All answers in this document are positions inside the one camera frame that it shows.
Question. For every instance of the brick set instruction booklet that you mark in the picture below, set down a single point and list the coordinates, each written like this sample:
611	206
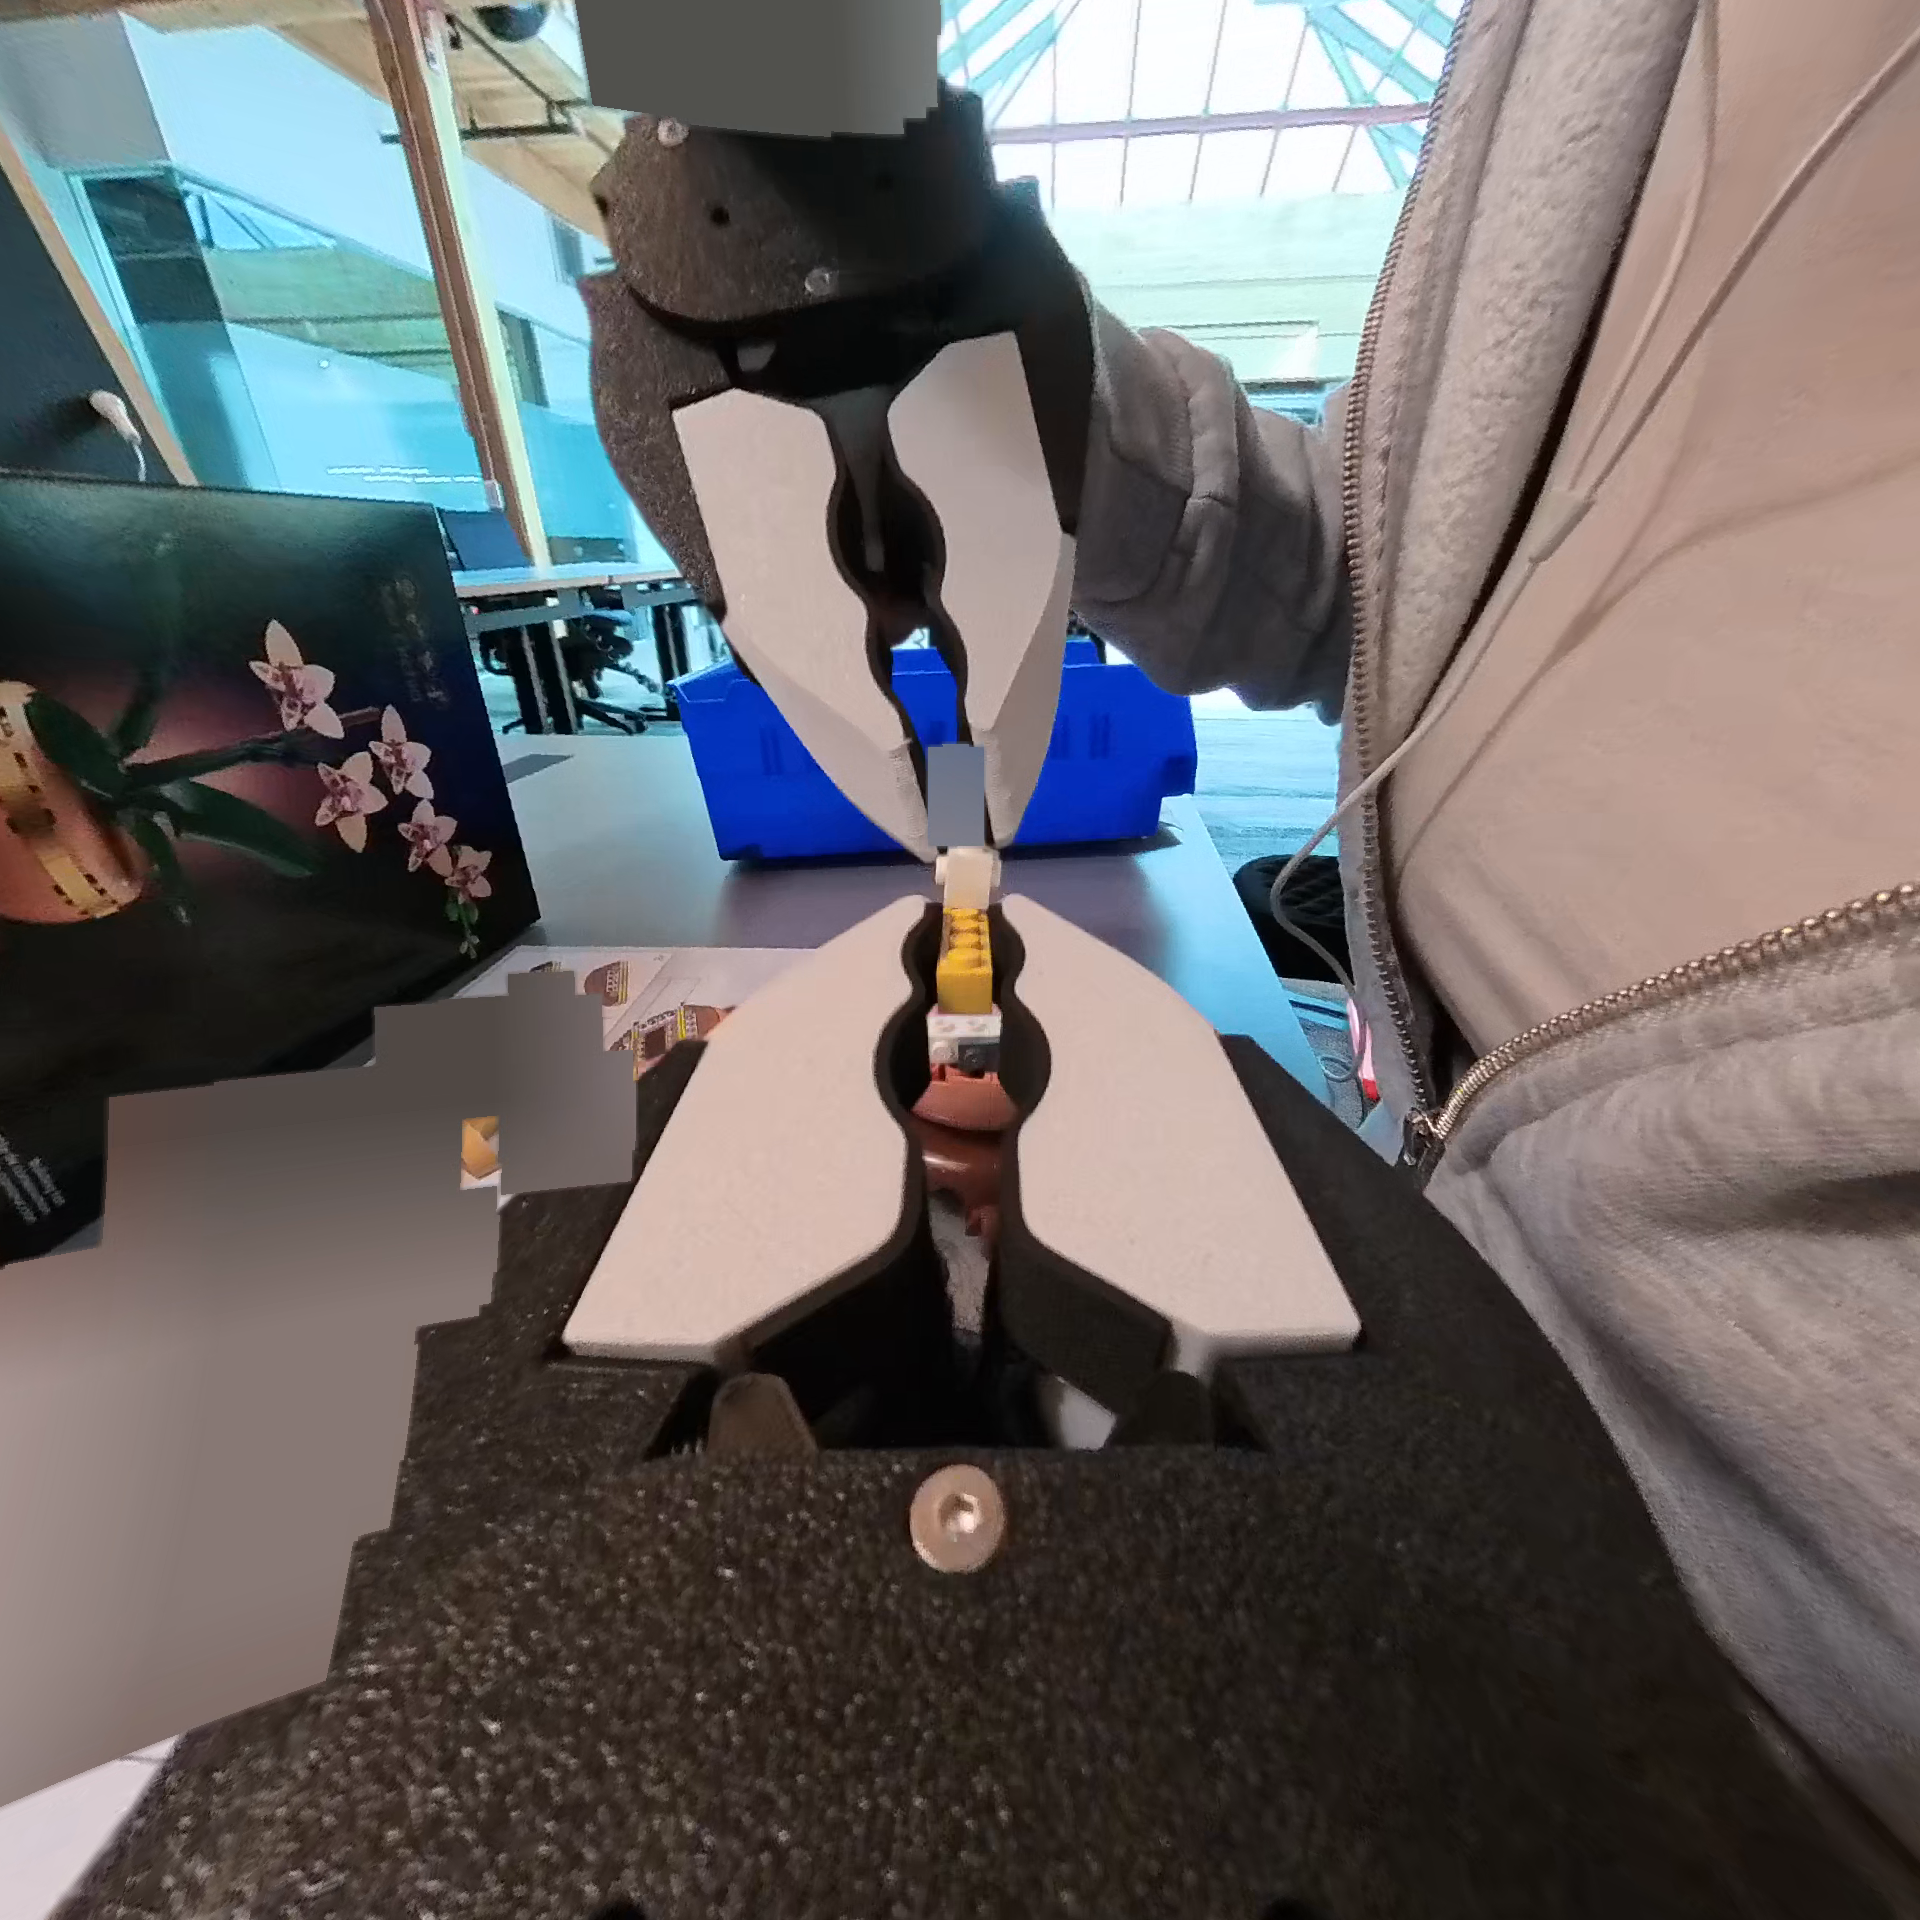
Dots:
707	991

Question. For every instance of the yellow long brick plate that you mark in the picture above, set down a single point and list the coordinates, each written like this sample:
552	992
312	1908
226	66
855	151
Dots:
970	967
480	1146

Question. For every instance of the blue plastic bin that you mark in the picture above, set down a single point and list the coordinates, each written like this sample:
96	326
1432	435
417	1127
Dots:
781	781

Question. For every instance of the brick flowerpot model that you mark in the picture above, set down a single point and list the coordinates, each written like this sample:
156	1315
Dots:
966	1134

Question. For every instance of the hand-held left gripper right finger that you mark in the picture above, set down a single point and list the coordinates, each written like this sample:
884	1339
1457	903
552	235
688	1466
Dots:
1187	1170

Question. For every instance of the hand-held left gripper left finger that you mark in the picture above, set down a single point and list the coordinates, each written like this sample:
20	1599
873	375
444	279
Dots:
737	1170

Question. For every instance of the person's right forearm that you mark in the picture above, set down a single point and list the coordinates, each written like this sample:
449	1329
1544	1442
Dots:
1230	510

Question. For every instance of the dark partition panel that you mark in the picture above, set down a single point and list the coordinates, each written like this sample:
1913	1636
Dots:
61	330

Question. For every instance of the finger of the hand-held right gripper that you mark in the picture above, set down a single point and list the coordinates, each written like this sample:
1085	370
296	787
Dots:
767	510
1006	510

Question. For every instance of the small white brick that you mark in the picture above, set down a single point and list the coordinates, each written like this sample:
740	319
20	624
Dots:
970	881

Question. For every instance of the long office table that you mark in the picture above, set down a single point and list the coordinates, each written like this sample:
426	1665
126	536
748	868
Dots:
557	586

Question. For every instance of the white tipped stick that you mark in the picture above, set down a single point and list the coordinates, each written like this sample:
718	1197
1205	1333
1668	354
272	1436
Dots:
112	413

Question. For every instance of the black orchid print set box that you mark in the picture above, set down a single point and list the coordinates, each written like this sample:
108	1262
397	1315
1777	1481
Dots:
181	600

